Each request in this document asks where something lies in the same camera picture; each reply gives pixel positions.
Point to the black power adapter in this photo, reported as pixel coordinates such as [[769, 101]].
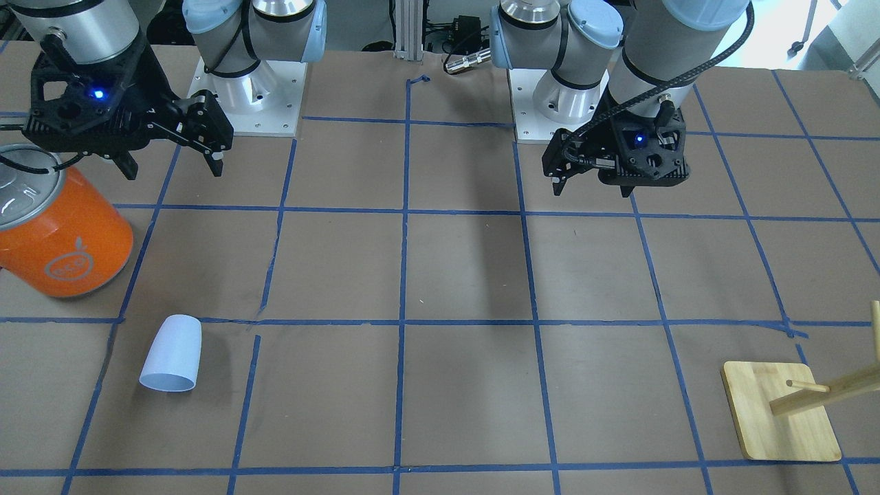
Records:
[[463, 35]]

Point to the wooden cup rack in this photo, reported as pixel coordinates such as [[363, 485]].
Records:
[[779, 409]]

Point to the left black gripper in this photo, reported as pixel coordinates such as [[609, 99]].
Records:
[[594, 139]]

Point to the aluminium frame post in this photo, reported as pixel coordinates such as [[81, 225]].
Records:
[[408, 24]]

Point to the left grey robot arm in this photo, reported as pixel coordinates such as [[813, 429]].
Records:
[[615, 88]]

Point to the pale blue plastic cup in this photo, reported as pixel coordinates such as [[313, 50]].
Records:
[[173, 362]]

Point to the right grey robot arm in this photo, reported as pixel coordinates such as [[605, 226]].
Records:
[[233, 37]]

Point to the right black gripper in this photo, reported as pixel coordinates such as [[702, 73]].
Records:
[[155, 91]]

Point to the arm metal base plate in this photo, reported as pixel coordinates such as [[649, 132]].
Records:
[[540, 104], [265, 102]]

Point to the large orange can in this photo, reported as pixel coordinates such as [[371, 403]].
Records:
[[59, 234]]

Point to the silver cable connector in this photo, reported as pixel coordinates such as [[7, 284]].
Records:
[[467, 62]]

